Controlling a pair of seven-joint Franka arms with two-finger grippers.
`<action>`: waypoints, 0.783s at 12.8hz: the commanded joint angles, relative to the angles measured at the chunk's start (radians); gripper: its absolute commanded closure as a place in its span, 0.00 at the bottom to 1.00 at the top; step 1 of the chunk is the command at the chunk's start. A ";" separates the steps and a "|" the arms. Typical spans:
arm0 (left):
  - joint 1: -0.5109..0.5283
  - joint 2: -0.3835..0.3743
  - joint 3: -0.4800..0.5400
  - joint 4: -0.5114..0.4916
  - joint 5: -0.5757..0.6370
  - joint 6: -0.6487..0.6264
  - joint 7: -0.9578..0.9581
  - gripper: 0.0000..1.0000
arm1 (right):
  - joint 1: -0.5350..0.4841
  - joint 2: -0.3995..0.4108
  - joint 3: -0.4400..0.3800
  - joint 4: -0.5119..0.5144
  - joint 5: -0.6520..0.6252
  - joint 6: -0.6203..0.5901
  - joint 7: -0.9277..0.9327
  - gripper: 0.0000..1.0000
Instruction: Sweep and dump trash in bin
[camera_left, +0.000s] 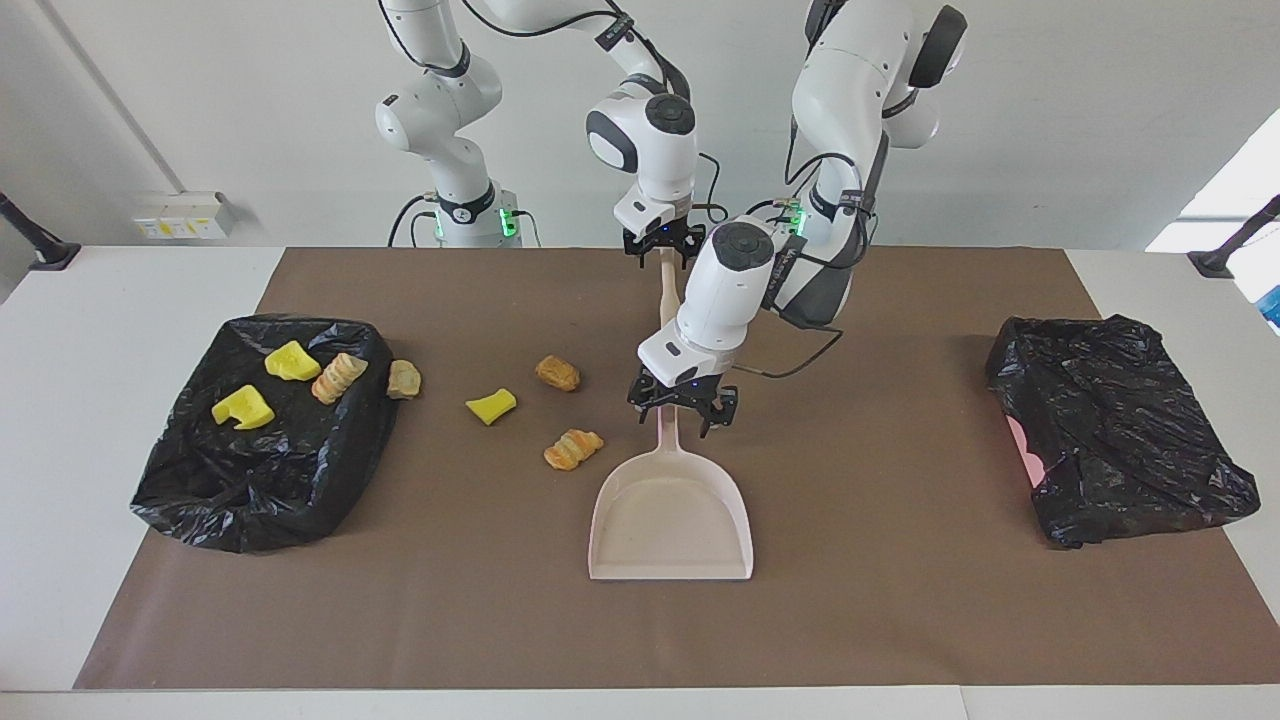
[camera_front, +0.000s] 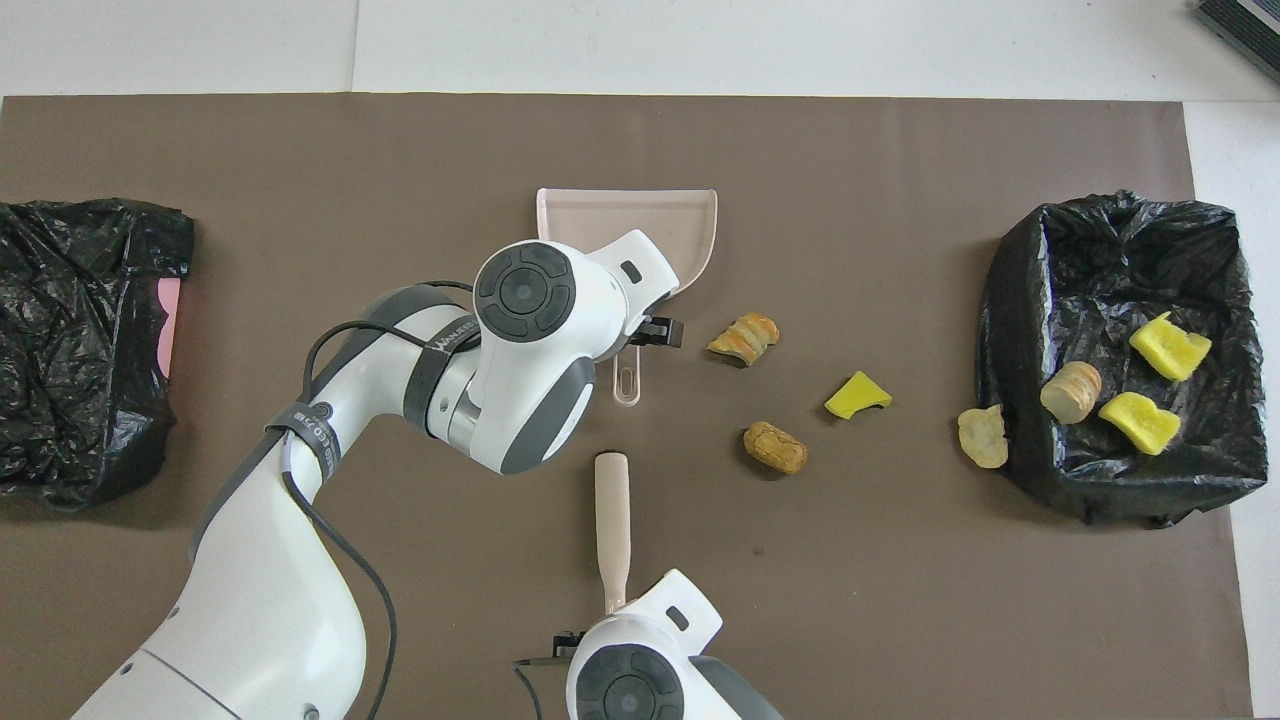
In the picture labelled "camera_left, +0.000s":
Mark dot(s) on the blue object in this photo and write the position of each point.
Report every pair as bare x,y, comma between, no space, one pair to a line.
1272,308

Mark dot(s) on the brown bread roll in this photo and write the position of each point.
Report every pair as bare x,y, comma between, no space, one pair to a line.
557,373

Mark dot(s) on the black clamp stand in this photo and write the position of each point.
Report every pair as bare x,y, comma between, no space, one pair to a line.
1225,255
45,250

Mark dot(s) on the black trash bag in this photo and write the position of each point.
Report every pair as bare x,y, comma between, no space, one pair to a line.
1120,430

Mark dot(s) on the white wall power strip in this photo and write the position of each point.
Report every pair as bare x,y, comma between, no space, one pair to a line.
180,217

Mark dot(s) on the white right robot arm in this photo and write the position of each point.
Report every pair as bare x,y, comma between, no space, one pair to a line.
440,110

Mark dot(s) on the beige hand brush black bristles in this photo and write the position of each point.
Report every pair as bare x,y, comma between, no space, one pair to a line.
668,295

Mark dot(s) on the pale layered bread chunk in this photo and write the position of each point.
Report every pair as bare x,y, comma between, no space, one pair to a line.
338,378

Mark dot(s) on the black bag lined bin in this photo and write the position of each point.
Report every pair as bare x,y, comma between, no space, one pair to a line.
265,470

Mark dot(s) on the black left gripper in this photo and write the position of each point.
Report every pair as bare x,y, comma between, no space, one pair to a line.
690,390

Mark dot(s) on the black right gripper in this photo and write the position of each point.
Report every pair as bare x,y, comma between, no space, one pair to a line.
658,240

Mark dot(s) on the small yellow sponge wedge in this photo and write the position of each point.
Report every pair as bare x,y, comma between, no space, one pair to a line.
490,406

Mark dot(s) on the brown table mat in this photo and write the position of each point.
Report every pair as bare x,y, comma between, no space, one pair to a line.
640,640

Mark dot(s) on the beige plastic dustpan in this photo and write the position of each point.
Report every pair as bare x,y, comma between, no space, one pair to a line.
670,520

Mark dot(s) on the small beige bread chunk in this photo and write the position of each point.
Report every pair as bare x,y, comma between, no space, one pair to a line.
405,380

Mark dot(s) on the orange striped pastry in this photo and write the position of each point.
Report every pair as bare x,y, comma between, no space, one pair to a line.
573,449

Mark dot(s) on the pink bin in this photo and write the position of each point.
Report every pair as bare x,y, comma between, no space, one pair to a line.
1025,450

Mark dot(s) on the yellow sponge piece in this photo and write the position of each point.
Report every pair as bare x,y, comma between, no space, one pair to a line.
242,408
290,362

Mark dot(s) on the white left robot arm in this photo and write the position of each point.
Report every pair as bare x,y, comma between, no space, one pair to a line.
720,300

